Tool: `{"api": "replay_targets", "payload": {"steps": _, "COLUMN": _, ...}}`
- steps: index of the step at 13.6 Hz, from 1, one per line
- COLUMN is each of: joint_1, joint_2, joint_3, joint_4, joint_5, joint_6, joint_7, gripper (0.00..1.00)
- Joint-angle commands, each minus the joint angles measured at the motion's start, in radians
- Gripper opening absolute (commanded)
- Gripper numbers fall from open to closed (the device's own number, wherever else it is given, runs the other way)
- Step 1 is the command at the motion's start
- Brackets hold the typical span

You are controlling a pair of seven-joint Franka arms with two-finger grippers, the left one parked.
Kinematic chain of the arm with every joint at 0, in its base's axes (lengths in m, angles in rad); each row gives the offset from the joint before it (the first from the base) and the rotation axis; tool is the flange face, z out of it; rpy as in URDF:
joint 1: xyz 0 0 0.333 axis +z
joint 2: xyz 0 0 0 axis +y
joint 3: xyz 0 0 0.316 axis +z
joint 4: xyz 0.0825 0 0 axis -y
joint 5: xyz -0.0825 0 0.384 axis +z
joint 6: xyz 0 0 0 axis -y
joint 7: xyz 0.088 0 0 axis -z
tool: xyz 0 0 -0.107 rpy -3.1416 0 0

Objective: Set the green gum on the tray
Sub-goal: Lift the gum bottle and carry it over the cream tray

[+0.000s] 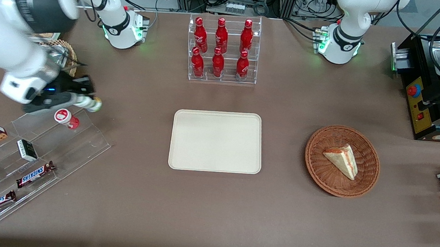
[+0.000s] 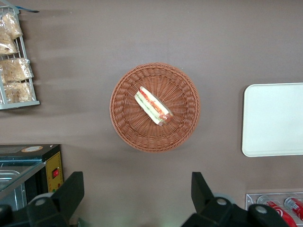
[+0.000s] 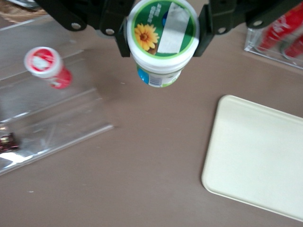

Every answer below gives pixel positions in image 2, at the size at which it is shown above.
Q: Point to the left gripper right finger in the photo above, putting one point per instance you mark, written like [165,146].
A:
[201,194]

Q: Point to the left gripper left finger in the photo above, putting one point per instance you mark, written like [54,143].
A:
[71,191]

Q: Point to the beige plastic tray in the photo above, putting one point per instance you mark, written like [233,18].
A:
[272,118]

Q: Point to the black food warmer appliance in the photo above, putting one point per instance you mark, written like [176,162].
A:
[53,163]

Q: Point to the clear acrylic bottle rack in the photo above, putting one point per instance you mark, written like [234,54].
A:
[251,201]

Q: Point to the round brown wicker basket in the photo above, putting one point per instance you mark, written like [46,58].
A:
[180,127]

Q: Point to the wrapped triangle sandwich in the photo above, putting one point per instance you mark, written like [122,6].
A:
[151,105]

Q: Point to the clear bag of snacks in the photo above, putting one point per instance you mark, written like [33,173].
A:
[10,26]
[15,69]
[19,92]
[6,46]

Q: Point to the blue strip at rack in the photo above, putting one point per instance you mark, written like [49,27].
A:
[29,10]

